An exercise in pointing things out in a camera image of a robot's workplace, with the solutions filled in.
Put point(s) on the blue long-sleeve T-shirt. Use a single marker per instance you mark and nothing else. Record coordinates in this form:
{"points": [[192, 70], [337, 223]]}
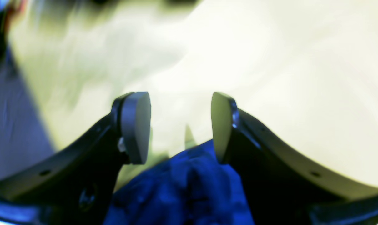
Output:
{"points": [[191, 188]]}

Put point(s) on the yellow table cloth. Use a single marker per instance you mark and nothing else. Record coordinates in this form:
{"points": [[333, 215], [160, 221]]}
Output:
{"points": [[307, 69]]}

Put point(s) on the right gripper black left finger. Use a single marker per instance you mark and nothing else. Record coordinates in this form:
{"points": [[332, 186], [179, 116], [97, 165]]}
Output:
{"points": [[75, 186]]}

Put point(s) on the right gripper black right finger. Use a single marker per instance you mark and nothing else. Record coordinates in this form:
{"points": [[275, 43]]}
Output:
{"points": [[282, 186]]}

